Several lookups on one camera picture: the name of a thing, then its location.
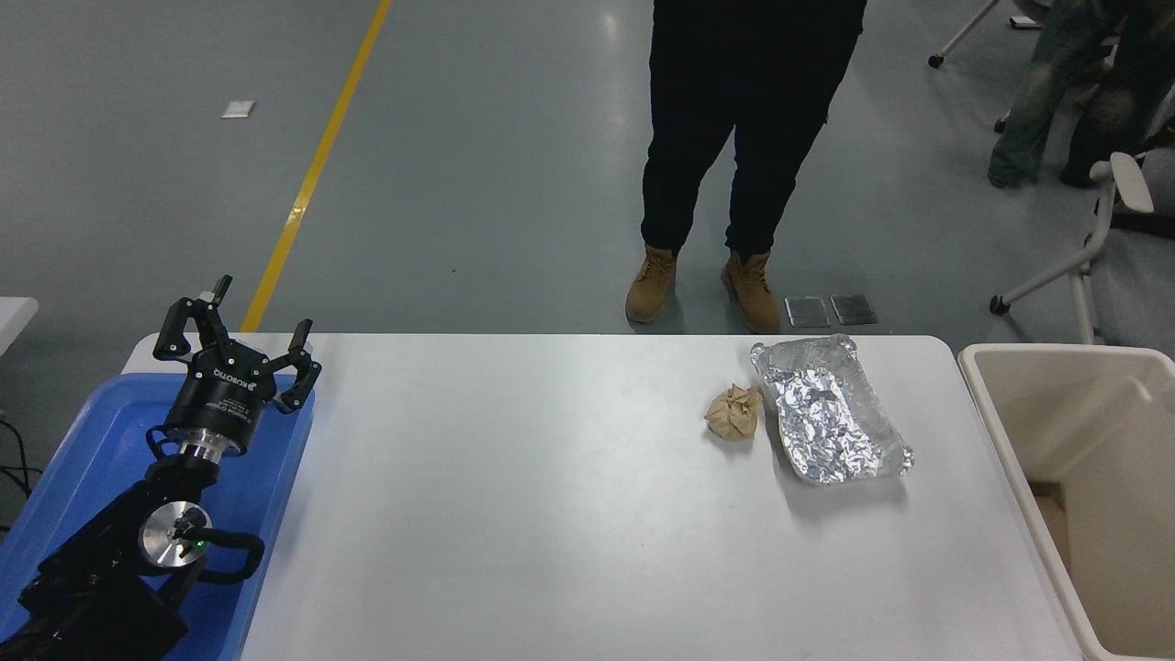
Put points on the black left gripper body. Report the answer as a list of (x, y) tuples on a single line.
[(220, 399)]

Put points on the foil tray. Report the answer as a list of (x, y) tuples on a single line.
[(831, 418)]

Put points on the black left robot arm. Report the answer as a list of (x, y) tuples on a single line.
[(92, 588)]

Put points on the blue plastic tray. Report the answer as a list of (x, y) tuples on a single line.
[(262, 477)]

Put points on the white side table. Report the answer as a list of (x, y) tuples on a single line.
[(14, 321)]

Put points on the crumpled tan paper ball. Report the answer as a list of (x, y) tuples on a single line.
[(732, 415)]

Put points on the metal floor plate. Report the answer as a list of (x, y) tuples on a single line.
[(855, 308), (808, 311)]

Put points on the person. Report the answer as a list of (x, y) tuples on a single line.
[(1046, 73), (744, 92)]

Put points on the white chair leg with wheel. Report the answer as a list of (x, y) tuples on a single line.
[(964, 35)]

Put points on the brown cardboard piece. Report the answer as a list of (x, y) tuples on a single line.
[(1054, 519)]

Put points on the large pale bin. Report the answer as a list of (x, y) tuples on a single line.
[(1102, 431)]

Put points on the white office chair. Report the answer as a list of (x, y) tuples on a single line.
[(1102, 234)]

